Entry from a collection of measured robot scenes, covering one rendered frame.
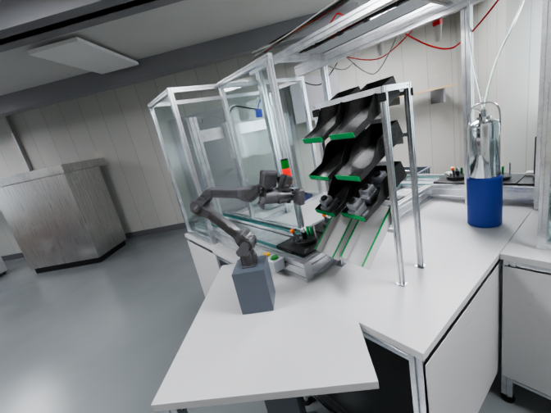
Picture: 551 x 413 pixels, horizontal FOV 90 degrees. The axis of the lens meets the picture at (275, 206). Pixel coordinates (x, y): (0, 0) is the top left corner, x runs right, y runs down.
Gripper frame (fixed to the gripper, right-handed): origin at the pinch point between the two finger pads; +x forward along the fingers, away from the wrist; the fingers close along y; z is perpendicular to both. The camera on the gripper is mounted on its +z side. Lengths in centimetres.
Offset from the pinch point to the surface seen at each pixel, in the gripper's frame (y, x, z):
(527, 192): -18, 148, -5
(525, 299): -43, 90, -48
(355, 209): -15.7, 15.5, -5.3
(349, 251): -7.0, 20.9, -25.2
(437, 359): -46, 25, -53
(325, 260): 12.9, 22.6, -35.4
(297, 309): -3.2, -3.6, -48.0
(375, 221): -12.3, 29.8, -12.0
